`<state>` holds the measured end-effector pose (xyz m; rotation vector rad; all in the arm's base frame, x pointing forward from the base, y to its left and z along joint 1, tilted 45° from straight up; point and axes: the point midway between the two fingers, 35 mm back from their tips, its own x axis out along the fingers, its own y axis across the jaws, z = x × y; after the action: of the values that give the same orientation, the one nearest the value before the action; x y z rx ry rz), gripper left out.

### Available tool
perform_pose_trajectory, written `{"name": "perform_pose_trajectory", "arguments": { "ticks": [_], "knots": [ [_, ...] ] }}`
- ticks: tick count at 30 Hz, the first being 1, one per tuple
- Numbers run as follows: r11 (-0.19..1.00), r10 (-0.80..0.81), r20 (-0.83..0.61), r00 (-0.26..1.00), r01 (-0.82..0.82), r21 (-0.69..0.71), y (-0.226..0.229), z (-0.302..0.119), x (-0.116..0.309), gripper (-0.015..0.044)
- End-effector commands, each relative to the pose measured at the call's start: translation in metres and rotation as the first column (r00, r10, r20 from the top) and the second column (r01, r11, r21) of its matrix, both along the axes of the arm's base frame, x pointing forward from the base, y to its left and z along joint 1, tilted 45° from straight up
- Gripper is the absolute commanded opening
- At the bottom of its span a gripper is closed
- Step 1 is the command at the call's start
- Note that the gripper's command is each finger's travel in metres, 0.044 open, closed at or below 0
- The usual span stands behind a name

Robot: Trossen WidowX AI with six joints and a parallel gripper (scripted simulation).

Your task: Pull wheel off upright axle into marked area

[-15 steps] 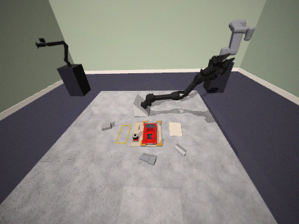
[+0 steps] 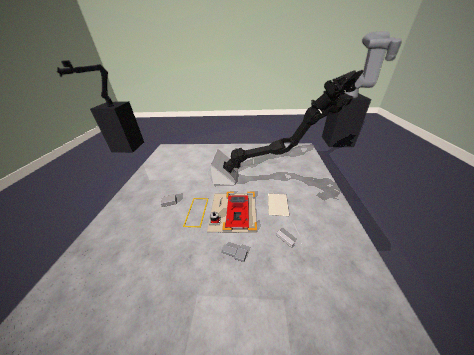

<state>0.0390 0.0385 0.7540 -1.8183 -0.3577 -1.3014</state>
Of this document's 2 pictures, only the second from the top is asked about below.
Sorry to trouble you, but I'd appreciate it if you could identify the beige flat rectangular sheet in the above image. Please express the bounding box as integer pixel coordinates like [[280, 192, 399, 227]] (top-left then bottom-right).
[[268, 194, 289, 216]]

